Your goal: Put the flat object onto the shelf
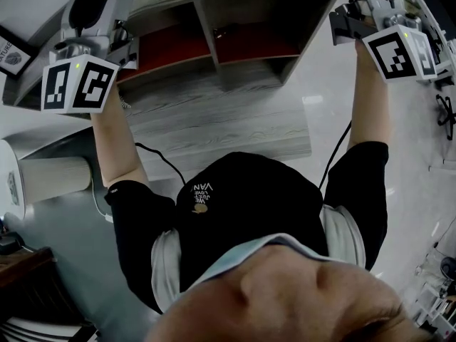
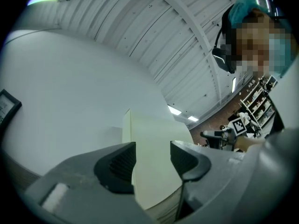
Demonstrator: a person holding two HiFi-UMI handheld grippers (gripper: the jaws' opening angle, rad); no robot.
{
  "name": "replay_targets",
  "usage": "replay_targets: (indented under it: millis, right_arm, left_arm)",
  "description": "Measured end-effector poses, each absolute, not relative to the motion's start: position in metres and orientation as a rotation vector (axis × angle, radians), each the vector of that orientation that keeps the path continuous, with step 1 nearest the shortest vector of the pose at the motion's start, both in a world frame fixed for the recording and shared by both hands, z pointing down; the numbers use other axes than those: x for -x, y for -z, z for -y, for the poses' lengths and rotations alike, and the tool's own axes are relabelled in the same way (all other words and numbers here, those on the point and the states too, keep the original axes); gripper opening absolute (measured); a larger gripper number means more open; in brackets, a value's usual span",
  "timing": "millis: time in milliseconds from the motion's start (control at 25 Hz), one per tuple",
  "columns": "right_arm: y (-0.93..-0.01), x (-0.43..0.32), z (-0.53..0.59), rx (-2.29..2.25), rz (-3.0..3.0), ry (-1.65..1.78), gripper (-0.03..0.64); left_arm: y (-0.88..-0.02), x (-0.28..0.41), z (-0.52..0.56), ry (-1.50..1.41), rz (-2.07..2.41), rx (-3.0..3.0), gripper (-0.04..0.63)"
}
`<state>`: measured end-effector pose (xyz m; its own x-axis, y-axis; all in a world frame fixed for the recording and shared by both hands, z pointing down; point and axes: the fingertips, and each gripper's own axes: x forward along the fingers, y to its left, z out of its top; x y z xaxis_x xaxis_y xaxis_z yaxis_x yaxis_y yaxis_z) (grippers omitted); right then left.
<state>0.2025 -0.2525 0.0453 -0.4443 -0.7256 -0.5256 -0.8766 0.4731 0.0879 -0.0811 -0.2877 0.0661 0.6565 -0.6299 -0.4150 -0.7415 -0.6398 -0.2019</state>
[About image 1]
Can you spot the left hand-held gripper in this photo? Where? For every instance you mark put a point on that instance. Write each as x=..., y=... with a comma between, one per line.
x=93, y=84

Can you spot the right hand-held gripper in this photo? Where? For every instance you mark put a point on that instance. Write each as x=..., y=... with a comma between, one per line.
x=392, y=57

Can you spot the grey wooden shelf red inside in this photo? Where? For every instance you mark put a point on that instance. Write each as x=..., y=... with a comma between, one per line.
x=213, y=112

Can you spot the person's right forearm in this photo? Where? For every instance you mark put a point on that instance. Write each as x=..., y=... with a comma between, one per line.
x=367, y=109

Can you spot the person's left forearm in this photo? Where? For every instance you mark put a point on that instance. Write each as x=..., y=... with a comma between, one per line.
x=115, y=148

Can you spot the black office chair base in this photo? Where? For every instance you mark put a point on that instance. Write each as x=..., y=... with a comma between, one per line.
x=447, y=114

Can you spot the black framed picture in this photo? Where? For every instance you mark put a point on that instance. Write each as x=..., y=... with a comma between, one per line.
x=12, y=57

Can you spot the white cylindrical appliance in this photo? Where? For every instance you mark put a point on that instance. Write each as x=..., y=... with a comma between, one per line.
x=53, y=178

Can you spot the person's black t-shirt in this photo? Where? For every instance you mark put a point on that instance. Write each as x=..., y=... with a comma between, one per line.
x=249, y=205

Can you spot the dark wooden cabinet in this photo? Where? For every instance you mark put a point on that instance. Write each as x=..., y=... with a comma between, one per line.
x=32, y=287

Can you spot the light blue face mask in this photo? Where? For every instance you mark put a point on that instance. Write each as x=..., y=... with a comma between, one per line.
x=228, y=260

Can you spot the person's face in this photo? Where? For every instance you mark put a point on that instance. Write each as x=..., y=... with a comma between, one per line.
x=285, y=298

